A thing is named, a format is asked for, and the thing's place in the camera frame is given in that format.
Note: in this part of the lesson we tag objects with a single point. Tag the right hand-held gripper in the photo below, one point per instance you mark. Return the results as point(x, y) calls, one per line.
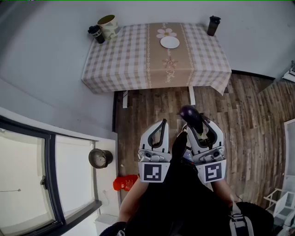
point(213, 171)

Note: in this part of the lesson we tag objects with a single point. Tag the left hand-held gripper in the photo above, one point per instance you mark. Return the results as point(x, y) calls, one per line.
point(153, 171)

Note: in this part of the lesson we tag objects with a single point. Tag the purple eggplant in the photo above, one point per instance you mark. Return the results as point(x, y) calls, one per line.
point(190, 115)

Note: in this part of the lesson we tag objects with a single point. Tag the person's right forearm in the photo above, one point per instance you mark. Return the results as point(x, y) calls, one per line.
point(222, 191)

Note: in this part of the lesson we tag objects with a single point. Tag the person's left forearm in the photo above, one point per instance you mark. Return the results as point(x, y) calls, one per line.
point(131, 200)

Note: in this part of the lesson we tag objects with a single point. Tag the table with checked tablecloth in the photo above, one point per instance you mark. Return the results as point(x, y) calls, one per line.
point(191, 96)

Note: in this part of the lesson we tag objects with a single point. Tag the orange bag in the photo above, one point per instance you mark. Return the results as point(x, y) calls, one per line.
point(124, 182)

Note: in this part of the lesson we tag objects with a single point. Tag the person's black clothing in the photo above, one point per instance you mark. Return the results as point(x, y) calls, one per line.
point(179, 202)

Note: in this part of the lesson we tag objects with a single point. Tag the white cabinet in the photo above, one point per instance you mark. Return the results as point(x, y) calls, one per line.
point(290, 149)

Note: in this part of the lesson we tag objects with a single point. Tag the beige checked tablecloth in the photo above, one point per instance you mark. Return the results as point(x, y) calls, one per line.
point(115, 62)

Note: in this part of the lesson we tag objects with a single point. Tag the white round plate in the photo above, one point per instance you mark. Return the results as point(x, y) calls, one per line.
point(169, 42)

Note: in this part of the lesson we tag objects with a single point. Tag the white metal rack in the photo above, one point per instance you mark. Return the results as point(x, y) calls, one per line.
point(283, 202)

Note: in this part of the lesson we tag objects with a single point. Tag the white box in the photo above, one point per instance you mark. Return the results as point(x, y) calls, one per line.
point(106, 223)

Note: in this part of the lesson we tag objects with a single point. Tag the black framed window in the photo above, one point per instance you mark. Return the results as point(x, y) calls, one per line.
point(51, 172)

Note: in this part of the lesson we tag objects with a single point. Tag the dark brown shaker bottle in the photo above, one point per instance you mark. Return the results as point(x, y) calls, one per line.
point(213, 26)

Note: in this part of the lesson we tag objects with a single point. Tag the patterned paper cup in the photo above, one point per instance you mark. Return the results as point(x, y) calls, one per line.
point(110, 28)

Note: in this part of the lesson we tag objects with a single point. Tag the black bottle with white print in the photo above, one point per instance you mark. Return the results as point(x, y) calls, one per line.
point(98, 34)

